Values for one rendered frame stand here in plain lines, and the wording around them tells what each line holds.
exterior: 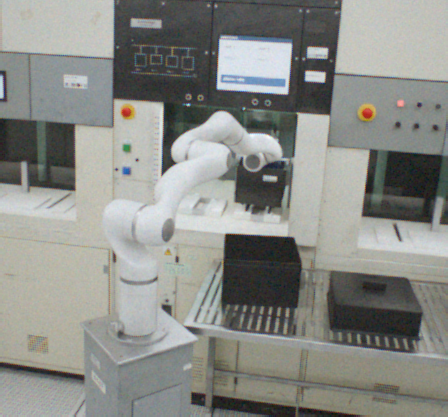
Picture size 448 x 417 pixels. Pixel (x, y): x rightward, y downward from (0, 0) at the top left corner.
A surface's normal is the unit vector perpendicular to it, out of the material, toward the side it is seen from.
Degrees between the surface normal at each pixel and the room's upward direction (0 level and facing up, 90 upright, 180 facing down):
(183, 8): 90
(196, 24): 90
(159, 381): 90
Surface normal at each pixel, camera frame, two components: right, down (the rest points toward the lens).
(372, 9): -0.16, 0.26
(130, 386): 0.58, 0.25
